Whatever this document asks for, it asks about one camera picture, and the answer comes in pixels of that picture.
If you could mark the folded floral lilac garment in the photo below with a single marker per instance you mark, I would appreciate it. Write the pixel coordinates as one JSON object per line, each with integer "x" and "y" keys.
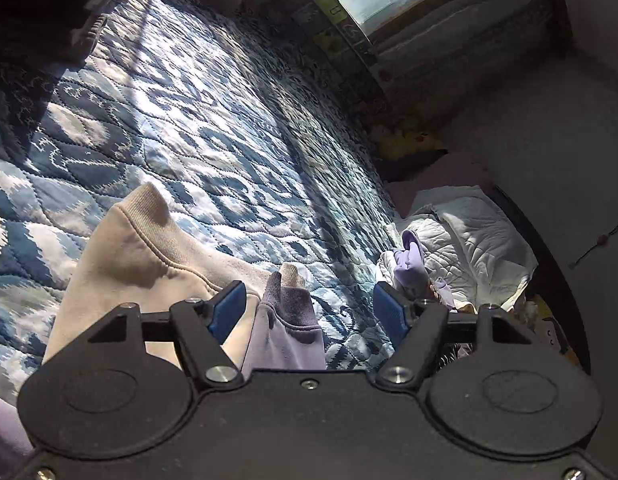
{"x": 424, "y": 280}

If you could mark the white quilted duvet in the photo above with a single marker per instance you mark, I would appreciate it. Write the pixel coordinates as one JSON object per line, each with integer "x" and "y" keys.
{"x": 470, "y": 243}

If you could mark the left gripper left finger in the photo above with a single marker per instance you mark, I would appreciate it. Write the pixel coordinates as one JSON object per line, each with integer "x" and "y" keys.
{"x": 201, "y": 327}

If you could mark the blue white quilted bedspread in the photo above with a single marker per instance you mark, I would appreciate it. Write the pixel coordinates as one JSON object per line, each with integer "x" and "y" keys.
{"x": 252, "y": 157}

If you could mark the colourful alphabet foam bumper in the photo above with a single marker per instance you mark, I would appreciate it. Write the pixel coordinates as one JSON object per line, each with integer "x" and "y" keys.
{"x": 344, "y": 45}

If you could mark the beige and lilac sweatshirt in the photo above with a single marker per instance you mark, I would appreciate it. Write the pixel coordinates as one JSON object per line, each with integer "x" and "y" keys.
{"x": 112, "y": 400}

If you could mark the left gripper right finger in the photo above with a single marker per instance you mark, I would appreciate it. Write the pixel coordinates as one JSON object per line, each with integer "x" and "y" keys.
{"x": 415, "y": 329}

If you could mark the window with curtains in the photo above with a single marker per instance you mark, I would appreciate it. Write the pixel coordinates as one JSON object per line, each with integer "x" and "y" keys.
{"x": 434, "y": 55}

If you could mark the yellow plush toy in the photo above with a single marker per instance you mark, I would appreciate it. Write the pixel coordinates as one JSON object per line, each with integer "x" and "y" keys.
{"x": 395, "y": 144}

